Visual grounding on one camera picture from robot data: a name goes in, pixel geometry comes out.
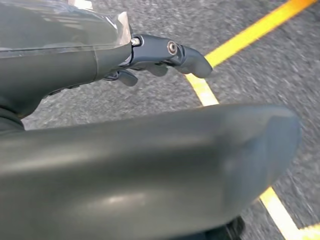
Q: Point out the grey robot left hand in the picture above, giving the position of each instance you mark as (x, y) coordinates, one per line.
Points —
(124, 172)

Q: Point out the yellow floor tape rectangle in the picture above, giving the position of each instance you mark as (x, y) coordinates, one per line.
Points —
(250, 33)

